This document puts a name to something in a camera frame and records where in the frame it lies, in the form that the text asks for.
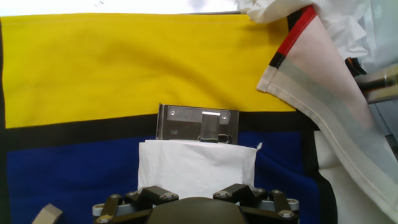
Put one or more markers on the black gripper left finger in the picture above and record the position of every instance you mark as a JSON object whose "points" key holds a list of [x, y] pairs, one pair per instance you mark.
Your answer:
{"points": [[133, 203]]}

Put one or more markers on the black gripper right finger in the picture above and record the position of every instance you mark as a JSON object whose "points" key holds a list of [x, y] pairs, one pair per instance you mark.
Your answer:
{"points": [[267, 203]]}

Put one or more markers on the colour block patterned cloth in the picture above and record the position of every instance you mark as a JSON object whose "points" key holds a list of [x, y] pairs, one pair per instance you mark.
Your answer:
{"points": [[124, 62]]}

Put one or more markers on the white toilet paper roll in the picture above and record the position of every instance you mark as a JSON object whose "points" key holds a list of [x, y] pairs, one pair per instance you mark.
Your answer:
{"points": [[196, 168]]}

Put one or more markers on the small wooden cube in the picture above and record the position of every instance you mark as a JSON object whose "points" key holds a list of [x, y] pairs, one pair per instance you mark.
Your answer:
{"points": [[48, 215]]}

